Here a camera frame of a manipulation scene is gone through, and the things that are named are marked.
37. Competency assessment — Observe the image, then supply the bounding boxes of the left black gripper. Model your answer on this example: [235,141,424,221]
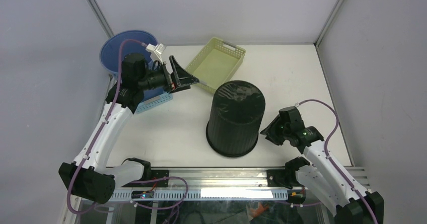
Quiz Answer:
[138,56,199,94]

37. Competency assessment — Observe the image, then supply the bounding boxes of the yellow-green perforated basket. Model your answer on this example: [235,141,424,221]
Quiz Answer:
[186,37,246,94]

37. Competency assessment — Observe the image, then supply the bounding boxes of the large black plastic bucket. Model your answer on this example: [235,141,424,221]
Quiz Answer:
[205,80,266,158]

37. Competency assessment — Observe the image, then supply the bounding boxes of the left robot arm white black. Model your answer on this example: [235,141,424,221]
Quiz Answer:
[58,53,199,204]

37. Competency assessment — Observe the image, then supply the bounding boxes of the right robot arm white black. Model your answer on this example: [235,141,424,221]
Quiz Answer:
[261,106,385,223]

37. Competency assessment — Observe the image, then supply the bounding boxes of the light blue perforated basket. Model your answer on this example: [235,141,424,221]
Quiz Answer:
[135,93,173,114]

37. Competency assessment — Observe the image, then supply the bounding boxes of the large blue plastic bucket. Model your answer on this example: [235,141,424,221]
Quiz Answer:
[100,30,159,79]

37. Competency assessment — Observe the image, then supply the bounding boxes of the orange object under table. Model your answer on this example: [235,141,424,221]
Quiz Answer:
[249,201,269,218]

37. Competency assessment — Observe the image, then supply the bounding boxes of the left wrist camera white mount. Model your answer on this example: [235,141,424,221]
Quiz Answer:
[146,43,166,63]

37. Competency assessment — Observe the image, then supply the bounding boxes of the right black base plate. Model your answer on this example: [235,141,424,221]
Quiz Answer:
[266,169,302,189]

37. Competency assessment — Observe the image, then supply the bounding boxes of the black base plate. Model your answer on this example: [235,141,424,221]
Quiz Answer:
[266,169,302,189]
[123,169,170,188]

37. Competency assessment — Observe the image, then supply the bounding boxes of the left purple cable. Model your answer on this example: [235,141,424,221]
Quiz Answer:
[66,39,189,215]

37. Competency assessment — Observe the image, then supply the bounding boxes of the purple cable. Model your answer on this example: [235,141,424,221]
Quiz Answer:
[66,39,189,215]
[293,99,379,224]

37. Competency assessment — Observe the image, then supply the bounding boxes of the aluminium front rail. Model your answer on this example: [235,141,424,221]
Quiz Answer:
[70,167,371,191]

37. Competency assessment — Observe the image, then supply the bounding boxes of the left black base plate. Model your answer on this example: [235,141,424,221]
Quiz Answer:
[123,169,170,188]

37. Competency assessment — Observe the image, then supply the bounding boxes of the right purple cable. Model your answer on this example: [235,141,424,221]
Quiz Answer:
[293,99,379,224]

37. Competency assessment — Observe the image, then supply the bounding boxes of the white slotted cable duct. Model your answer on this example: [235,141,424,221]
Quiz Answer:
[109,188,288,202]

